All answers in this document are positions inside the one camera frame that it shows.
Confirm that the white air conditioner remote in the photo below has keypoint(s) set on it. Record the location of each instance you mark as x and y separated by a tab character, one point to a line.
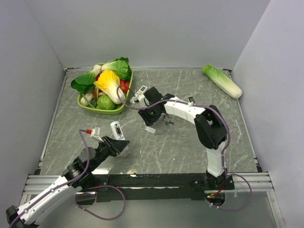
142	89

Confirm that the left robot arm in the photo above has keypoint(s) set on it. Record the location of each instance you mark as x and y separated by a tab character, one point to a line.
76	177

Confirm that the long napa cabbage toy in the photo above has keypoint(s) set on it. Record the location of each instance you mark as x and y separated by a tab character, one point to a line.
222	81

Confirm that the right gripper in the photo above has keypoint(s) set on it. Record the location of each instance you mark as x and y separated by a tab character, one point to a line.
149	120

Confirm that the yellow napa cabbage toy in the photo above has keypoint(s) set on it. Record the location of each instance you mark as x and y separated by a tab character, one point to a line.
109	82

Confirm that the white mushroom toy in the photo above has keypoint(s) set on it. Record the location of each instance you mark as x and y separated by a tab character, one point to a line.
86	99

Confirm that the white battery cover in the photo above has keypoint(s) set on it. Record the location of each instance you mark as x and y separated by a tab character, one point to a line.
149	129

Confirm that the red tomato toys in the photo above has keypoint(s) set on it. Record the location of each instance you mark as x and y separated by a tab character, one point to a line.
124	86

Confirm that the green lettuce toy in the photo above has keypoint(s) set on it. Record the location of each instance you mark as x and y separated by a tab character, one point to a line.
120	66

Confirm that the bok choy toy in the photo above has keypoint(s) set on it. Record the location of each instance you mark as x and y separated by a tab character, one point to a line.
85	82

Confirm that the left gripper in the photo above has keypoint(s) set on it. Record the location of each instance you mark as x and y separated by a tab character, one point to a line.
116	147

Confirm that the green plastic basket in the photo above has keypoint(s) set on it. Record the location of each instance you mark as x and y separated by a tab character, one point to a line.
98	93

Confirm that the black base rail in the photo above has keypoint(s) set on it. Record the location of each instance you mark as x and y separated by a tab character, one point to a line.
192	186

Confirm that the white remote with coloured buttons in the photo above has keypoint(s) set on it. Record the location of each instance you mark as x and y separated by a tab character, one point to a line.
117	130

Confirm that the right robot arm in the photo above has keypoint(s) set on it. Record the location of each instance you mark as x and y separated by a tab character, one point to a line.
207	120

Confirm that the slim white remote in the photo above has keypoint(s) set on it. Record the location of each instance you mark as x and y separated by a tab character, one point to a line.
191	100

